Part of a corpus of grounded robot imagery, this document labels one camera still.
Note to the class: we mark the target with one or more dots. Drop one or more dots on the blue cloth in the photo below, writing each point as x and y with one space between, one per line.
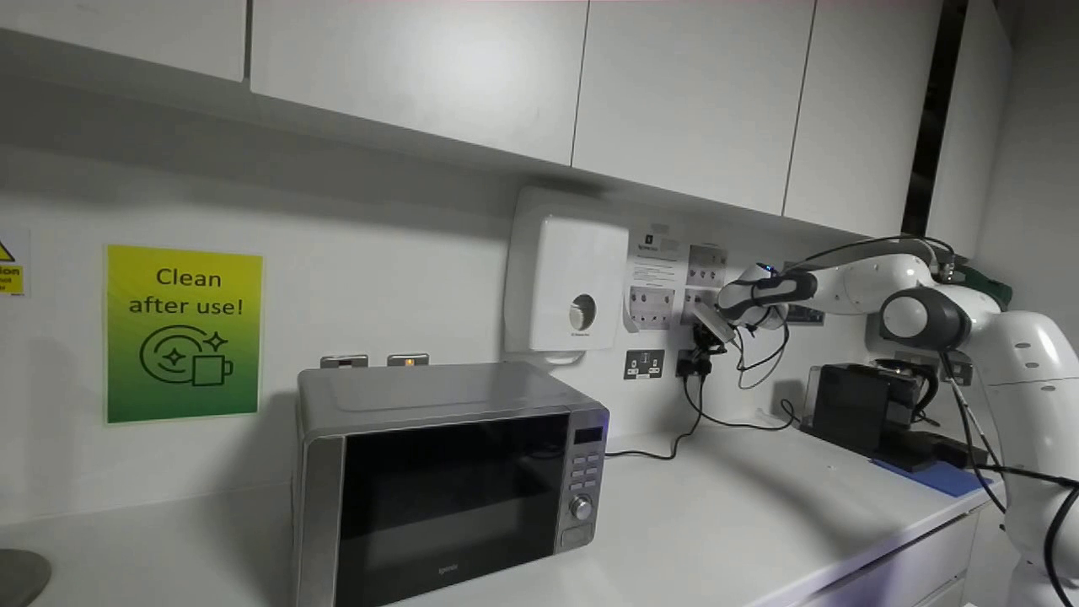
921 474

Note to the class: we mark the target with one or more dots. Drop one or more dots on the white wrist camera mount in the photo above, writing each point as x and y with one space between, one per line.
711 326

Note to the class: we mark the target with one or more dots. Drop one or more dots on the steel double socket with plugs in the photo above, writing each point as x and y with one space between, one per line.
683 352

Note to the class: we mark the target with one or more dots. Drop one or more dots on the yellow warning sticker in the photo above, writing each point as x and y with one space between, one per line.
11 272

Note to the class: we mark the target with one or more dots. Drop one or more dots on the white wall cabinet door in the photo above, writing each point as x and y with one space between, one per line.
861 107
970 103
694 97
122 29
428 69

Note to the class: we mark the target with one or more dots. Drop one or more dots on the black mains plug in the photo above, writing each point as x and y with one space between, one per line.
687 372

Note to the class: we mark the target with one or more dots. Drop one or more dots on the small dark wall label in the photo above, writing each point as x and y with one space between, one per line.
805 316

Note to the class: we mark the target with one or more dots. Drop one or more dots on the black coffee machine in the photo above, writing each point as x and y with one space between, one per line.
856 407

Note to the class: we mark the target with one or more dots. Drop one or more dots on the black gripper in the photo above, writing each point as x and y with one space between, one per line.
735 335

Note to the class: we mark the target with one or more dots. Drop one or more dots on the instruction sheet with header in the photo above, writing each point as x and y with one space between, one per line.
655 280

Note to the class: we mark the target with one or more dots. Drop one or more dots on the silver microwave oven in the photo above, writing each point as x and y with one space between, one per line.
449 492

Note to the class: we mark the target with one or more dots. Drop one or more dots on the dark round plate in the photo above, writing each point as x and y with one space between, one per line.
21 576

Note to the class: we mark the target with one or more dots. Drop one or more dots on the instruction sheet with photos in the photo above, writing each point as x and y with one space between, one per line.
707 265

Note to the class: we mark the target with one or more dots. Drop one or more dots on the empty steel double socket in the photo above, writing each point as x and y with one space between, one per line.
644 366

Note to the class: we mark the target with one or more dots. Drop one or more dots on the white paper towel dispenser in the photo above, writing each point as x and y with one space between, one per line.
575 288

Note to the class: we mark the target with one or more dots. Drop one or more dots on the green clean after use sign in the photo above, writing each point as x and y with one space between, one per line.
186 335

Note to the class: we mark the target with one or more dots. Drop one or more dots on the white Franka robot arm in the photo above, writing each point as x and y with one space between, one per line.
1027 359

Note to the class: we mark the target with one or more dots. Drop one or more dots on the grey square wall plate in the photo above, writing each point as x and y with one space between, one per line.
791 404

